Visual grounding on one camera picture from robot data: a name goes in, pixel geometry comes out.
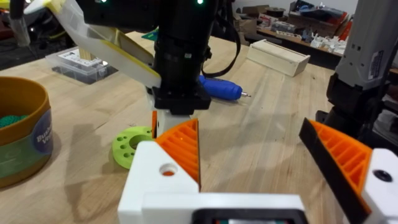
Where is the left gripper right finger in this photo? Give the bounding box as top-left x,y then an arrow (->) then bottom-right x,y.
298,118 -> 398,224

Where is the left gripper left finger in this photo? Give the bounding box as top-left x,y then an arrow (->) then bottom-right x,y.
118,118 -> 201,224

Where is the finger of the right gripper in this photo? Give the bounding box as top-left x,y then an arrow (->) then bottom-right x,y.
151,110 -> 159,139
157,108 -> 191,138

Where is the blue electric screwdriver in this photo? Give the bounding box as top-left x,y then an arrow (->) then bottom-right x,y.
198,74 -> 252,101

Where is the green disc with holes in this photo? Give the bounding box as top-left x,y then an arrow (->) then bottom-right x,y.
111,126 -> 154,170

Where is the cardboard box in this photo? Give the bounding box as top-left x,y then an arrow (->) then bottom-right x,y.
233,12 -> 259,46

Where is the pale wooden box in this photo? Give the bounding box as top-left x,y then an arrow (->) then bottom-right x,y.
246,39 -> 312,78

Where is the clear plastic parts box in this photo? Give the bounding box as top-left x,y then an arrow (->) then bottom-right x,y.
45,47 -> 119,86

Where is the heap of clutter on bench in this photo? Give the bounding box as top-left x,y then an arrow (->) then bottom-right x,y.
257,0 -> 357,56

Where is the brown tub of toys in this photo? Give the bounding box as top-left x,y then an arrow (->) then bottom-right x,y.
0,76 -> 54,189

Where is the black cable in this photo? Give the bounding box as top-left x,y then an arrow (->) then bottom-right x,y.
201,0 -> 242,79

